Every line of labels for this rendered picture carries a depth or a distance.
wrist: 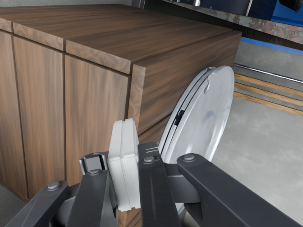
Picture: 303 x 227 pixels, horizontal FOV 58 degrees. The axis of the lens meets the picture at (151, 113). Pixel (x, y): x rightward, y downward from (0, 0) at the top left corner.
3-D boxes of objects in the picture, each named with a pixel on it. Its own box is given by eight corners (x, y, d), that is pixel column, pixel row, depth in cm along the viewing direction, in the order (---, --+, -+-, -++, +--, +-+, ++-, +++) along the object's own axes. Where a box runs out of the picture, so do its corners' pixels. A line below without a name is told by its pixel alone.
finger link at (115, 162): (133, 210, 14) (119, 213, 14) (131, 156, 21) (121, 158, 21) (121, 157, 13) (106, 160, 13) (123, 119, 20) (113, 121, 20)
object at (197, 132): (217, 147, 67) (220, 149, 67) (154, 250, 49) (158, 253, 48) (241, 37, 48) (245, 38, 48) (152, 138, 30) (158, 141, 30)
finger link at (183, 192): (140, 184, 12) (207, 171, 12) (136, 143, 17) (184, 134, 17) (146, 214, 12) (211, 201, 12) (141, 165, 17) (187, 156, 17)
